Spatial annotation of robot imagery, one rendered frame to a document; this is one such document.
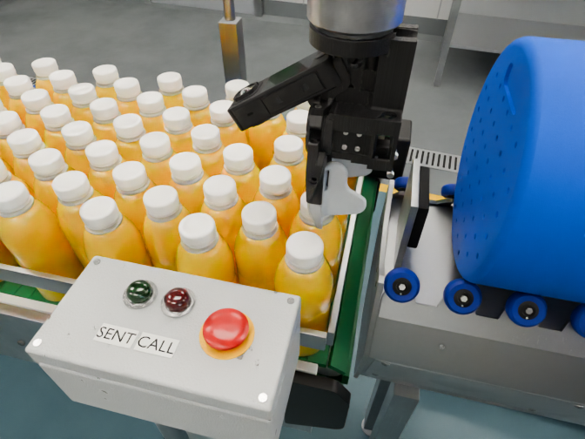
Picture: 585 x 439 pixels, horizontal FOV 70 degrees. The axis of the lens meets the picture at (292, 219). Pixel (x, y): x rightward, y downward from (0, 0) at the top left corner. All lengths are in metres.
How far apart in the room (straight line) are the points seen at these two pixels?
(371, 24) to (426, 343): 0.43
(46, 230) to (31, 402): 1.18
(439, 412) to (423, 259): 0.98
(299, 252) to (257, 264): 0.07
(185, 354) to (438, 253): 0.43
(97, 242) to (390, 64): 0.36
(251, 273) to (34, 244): 0.27
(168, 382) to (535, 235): 0.34
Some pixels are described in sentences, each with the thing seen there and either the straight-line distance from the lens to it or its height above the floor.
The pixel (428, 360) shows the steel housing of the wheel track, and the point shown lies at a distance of 0.64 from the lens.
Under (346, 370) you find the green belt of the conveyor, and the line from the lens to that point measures 0.57.
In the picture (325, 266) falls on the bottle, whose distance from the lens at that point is 0.44.
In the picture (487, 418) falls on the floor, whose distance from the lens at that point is 1.61.
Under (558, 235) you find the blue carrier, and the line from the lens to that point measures 0.45.
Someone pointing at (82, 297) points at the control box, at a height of 1.10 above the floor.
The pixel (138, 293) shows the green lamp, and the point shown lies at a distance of 0.37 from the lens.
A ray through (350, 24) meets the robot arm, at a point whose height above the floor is 1.29.
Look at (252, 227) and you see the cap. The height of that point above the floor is 1.07.
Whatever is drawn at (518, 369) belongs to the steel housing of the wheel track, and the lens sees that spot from 0.66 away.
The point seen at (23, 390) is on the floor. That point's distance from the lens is 1.77.
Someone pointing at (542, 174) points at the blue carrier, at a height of 1.17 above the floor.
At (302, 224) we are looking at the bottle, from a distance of 0.48.
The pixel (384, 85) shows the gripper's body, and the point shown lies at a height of 1.23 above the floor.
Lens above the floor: 1.40
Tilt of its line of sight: 45 degrees down
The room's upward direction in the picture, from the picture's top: straight up
